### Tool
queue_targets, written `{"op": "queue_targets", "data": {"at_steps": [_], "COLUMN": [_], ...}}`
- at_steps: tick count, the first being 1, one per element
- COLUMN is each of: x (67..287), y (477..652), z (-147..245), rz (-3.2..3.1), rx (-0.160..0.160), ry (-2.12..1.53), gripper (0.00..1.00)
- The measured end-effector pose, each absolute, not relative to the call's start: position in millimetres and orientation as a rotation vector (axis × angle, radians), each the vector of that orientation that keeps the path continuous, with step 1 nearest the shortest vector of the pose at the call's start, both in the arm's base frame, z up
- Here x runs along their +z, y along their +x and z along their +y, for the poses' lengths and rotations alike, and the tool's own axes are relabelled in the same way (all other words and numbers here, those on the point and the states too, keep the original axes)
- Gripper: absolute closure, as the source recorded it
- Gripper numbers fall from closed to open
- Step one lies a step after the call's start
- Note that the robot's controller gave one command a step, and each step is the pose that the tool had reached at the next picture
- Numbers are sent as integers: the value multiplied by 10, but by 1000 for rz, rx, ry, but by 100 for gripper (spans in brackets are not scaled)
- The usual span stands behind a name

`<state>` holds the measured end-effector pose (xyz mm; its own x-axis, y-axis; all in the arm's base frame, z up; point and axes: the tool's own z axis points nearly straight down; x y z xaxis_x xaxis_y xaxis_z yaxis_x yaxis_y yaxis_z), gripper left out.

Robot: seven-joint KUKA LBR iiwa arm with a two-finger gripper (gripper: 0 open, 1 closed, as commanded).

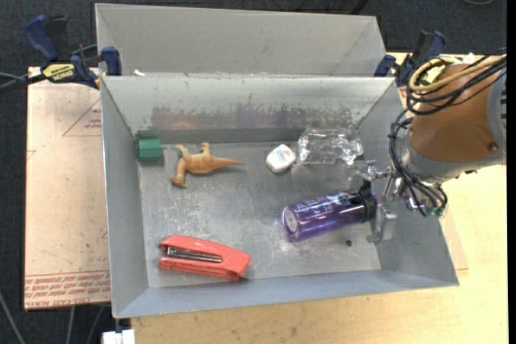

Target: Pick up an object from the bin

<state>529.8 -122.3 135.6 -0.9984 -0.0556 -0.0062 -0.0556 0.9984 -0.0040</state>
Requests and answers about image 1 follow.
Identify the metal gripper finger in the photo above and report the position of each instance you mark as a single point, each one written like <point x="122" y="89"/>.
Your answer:
<point x="385" y="227"/>
<point x="373" y="173"/>

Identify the clear plastic packet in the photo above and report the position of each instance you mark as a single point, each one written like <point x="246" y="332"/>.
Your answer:
<point x="326" y="147"/>

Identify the purple plastic bottle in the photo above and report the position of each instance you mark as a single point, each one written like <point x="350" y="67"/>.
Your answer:
<point x="322" y="213"/>

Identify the white dental floss box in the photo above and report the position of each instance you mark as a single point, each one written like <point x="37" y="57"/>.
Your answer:
<point x="280" y="159"/>

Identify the grey metal bin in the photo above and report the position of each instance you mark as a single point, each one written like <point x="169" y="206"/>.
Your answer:
<point x="225" y="205"/>

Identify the orange toy dinosaur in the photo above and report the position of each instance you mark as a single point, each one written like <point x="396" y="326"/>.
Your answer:
<point x="199" y="164"/>

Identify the red stapler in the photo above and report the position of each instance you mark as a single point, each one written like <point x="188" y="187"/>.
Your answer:
<point x="201" y="258"/>

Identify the green block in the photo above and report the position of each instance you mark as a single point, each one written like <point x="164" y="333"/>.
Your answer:
<point x="149" y="151"/>

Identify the small white scrap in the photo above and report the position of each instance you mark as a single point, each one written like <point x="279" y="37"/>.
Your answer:
<point x="139" y="73"/>

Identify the brown cardboard board, red print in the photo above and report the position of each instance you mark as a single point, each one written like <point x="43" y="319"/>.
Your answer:
<point x="64" y="189"/>

